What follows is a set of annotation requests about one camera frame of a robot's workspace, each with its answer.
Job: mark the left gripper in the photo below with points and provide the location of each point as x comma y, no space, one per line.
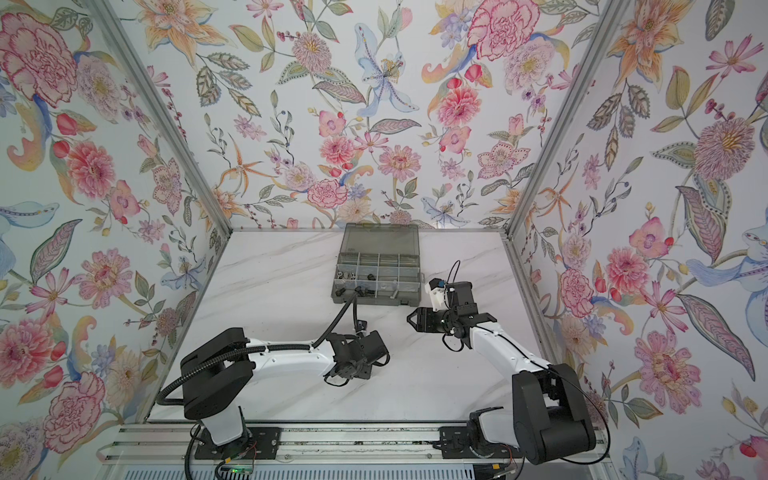
367,374

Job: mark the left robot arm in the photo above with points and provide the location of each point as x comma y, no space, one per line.
213,376

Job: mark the right aluminium corner post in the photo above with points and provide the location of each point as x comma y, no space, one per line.
606,27

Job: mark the aluminium mounting rail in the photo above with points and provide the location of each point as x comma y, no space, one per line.
295,443

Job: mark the grey plastic organizer box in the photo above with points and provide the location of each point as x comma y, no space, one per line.
381,264

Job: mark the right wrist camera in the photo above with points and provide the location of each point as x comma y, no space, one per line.
436,292

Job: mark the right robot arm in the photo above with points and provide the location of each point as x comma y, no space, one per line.
549,418

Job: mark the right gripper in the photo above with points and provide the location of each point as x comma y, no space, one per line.
426,318

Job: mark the aluminium corner post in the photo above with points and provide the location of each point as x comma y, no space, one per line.
116,37
606,27

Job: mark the left aluminium corner post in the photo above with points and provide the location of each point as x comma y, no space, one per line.
116,37

